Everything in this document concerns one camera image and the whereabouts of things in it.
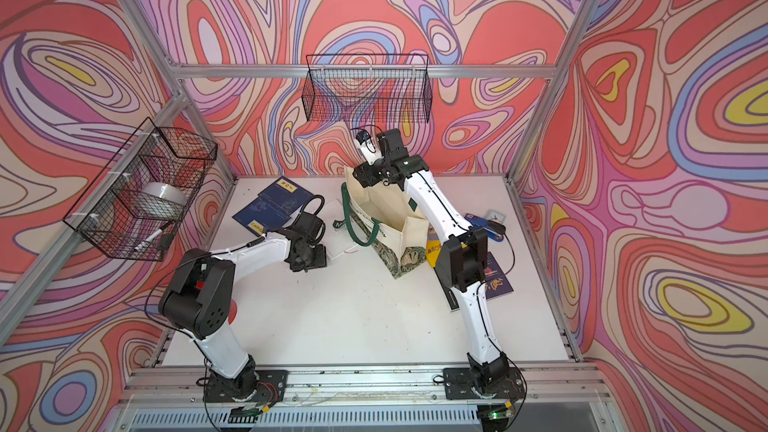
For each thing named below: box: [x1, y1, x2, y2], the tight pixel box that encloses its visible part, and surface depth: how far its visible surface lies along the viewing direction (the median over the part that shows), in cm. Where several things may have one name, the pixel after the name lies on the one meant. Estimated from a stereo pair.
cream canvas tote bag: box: [333, 167, 429, 279], surface depth 91 cm
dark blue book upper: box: [258, 176, 314, 219], surface depth 117 cm
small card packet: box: [485, 210, 506, 224], surface depth 107 cm
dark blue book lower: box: [232, 197, 291, 236], surface depth 109 cm
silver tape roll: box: [136, 182, 188, 220], surface depth 73 cm
